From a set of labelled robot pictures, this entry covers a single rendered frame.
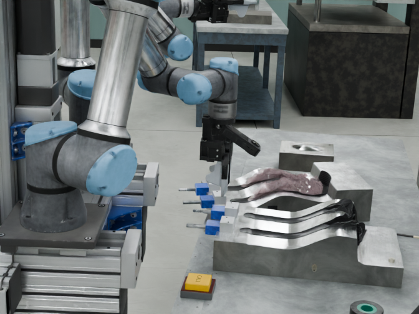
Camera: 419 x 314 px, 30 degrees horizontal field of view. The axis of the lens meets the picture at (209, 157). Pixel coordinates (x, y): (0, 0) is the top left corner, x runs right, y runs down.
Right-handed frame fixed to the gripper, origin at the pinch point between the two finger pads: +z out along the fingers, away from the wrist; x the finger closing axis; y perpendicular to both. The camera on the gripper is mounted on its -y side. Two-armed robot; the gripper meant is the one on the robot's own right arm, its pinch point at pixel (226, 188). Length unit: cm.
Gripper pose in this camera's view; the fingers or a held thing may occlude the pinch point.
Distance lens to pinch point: 212.0
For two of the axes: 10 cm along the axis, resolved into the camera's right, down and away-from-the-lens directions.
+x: -1.4, 3.1, -9.4
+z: -0.4, 9.5, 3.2
